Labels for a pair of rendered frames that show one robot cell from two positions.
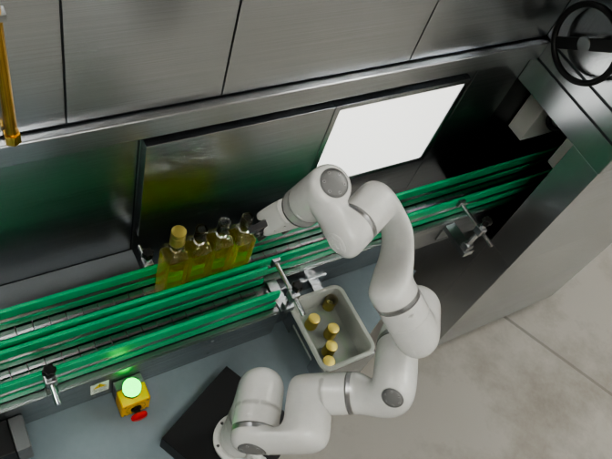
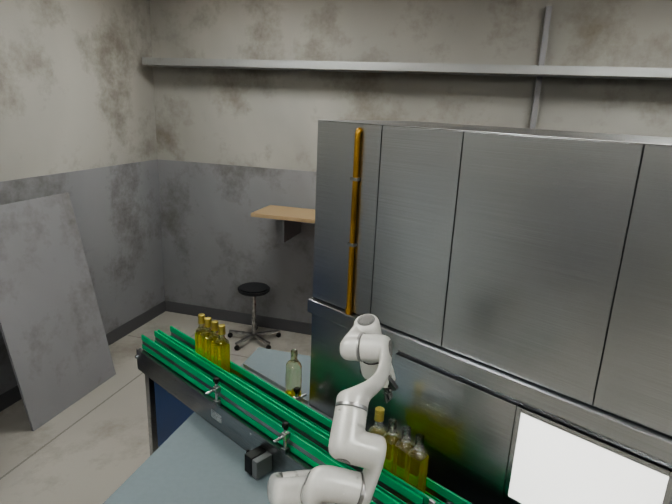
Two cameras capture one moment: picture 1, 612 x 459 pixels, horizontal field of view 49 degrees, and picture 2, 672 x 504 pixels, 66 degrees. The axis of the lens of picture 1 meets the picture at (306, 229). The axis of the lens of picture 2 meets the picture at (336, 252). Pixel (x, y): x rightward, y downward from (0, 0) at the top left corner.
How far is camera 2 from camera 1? 1.53 m
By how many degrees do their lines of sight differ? 78
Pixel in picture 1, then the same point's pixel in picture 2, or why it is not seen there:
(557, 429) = not seen: outside the picture
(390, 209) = (374, 344)
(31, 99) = (359, 295)
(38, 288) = not seen: hidden behind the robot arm
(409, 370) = (329, 472)
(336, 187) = (364, 321)
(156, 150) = (399, 360)
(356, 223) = (352, 335)
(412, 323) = (337, 416)
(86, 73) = (379, 292)
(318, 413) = (294, 483)
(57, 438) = not seen: hidden behind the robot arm
